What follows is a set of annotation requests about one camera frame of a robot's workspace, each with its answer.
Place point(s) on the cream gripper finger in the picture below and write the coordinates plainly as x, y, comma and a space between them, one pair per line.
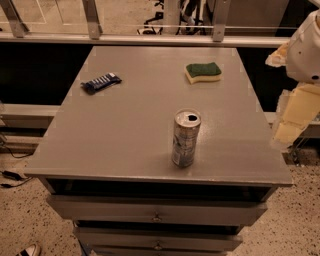
279, 57
296, 110

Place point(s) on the silver redbull can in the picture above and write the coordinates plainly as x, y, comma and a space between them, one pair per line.
187, 123

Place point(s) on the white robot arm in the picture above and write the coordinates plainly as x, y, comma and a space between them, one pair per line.
301, 58

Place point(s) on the blue rxbar wrapper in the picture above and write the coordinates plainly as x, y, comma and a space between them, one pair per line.
98, 84

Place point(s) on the green yellow sponge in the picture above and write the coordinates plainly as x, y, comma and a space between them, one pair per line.
203, 72

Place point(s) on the top grey drawer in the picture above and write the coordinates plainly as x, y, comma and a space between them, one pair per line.
159, 211

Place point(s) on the grey drawer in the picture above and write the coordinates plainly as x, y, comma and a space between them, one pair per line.
159, 211
157, 240

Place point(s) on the metal railing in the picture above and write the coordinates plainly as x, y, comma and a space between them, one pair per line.
222, 23

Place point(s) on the grey drawer cabinet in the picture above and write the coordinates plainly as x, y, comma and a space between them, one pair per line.
118, 142

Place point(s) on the white sneaker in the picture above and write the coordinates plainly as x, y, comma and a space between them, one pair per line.
32, 250

